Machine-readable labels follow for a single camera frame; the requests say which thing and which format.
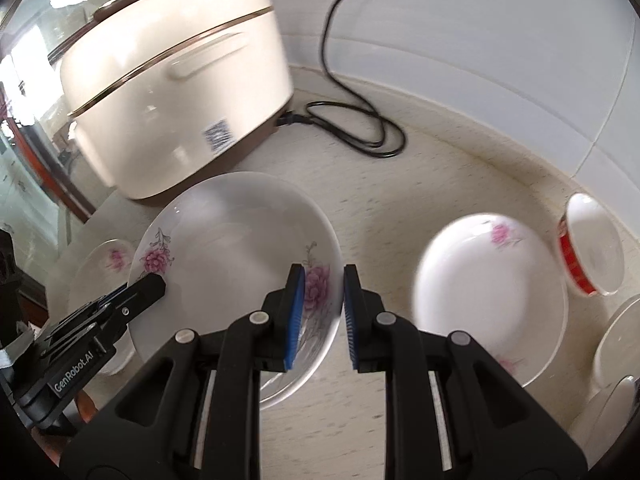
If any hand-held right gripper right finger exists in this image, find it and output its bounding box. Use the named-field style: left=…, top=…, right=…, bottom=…
left=342, top=263, right=588, bottom=480

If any small floral white plate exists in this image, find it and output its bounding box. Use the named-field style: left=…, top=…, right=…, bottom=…
left=67, top=239, right=138, bottom=376

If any floral white deep plate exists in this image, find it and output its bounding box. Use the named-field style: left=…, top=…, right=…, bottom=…
left=412, top=213, right=569, bottom=388

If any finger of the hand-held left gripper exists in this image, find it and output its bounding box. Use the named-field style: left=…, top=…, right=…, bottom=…
left=47, top=287, right=130, bottom=341
left=100, top=272, right=167, bottom=335

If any large floral white plate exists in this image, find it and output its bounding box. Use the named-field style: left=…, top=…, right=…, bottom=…
left=127, top=171, right=345, bottom=409

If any red rimmed white bowl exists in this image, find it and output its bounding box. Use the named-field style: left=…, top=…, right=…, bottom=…
left=557, top=192, right=626, bottom=297

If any plain white plate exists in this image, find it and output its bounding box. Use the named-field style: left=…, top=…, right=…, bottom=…
left=594, top=294, right=640, bottom=396

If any plain white dish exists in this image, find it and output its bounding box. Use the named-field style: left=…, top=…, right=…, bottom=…
left=567, top=376, right=640, bottom=466

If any cream rice cooker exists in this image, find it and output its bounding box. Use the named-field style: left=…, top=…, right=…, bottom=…
left=59, top=0, right=296, bottom=202

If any glass window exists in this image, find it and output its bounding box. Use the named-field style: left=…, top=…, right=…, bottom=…
left=0, top=0, right=123, bottom=241

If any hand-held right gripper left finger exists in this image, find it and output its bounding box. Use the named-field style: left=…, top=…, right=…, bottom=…
left=60, top=262, right=307, bottom=480

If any black power cable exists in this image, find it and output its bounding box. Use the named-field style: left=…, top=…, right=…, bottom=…
left=277, top=0, right=407, bottom=159

